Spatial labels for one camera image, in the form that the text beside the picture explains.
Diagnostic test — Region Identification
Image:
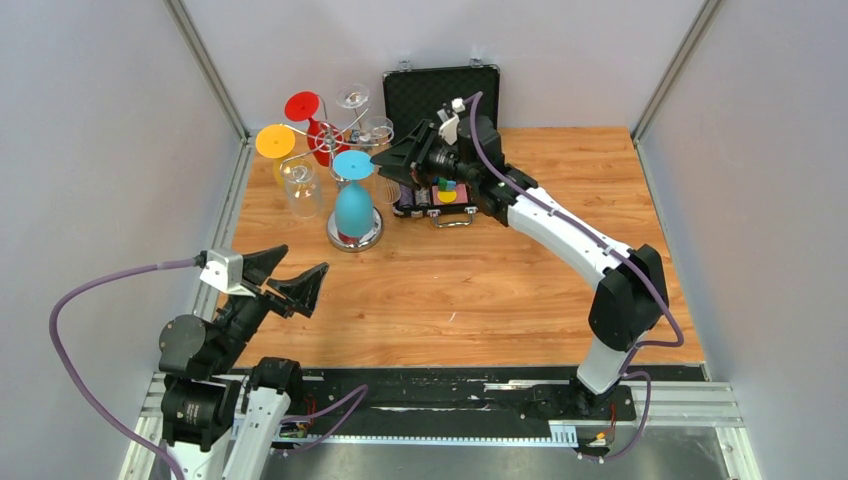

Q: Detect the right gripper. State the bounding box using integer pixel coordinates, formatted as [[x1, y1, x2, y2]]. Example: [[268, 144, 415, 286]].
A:
[[370, 121, 477, 191]]

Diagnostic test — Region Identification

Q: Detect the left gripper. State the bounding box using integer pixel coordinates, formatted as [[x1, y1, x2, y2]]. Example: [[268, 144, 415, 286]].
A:
[[211, 243, 327, 372]]

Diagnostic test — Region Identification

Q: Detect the clear champagne flute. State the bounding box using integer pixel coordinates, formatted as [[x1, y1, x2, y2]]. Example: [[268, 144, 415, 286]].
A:
[[364, 116, 403, 205]]

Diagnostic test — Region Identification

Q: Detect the blue plastic wine glass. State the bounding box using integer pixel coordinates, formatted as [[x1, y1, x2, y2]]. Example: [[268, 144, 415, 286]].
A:
[[332, 150, 374, 238]]

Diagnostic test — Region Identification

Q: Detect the chrome wine glass rack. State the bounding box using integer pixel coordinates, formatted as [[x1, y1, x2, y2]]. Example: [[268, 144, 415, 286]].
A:
[[284, 91, 394, 253]]

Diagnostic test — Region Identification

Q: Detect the clear wide ribbed glass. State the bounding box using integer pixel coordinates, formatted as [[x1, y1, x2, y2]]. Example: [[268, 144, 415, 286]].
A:
[[280, 157, 322, 218]]

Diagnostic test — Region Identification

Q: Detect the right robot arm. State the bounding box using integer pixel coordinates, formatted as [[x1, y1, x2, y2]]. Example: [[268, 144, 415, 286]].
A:
[[372, 116, 668, 418]]

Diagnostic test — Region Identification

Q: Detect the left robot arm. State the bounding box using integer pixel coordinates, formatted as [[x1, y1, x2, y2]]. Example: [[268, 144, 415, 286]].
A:
[[158, 245, 329, 479]]

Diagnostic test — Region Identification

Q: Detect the red plastic wine glass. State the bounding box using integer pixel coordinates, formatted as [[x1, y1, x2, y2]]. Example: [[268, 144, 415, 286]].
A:
[[284, 91, 349, 168]]

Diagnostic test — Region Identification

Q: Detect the clear glass at rack back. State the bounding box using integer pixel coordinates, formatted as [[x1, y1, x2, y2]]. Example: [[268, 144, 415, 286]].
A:
[[335, 83, 370, 146]]

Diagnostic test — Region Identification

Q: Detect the yellow plastic wine glass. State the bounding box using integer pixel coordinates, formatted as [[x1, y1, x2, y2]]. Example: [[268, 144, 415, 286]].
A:
[[255, 124, 296, 187]]

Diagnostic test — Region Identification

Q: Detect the pink block with yellow disc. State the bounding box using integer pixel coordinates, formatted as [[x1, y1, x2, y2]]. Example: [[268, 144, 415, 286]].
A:
[[431, 185, 469, 206]]

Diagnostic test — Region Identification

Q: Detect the black poker chip case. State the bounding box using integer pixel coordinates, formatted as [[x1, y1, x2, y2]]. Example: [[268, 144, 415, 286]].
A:
[[382, 58, 501, 228]]

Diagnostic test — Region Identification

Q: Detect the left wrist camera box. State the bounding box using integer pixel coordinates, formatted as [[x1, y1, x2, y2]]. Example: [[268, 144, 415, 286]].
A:
[[199, 248, 252, 296]]

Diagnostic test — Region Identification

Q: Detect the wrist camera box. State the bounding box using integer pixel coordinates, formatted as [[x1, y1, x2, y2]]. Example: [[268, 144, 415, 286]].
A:
[[199, 248, 252, 296], [437, 97, 466, 146]]

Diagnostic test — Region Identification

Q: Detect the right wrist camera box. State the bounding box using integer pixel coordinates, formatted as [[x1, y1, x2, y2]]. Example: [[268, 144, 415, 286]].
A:
[[437, 97, 466, 146]]

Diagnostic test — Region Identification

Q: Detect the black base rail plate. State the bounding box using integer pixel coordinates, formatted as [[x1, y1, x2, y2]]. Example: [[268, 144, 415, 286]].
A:
[[245, 364, 709, 442]]

